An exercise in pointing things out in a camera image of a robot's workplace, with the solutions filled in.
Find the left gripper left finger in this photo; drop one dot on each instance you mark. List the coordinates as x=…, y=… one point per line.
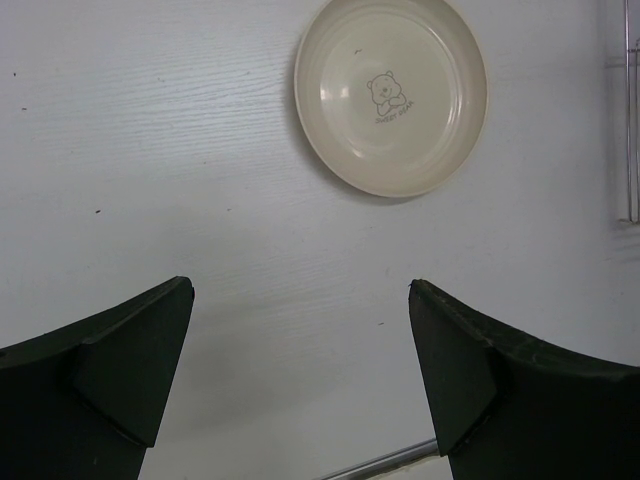
x=86, y=401

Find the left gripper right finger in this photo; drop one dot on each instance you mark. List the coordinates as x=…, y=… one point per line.
x=507, y=405

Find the cream bear plate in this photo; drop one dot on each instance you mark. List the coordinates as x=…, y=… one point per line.
x=391, y=95

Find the white wire dish rack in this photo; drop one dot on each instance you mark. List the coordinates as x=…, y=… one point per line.
x=620, y=34

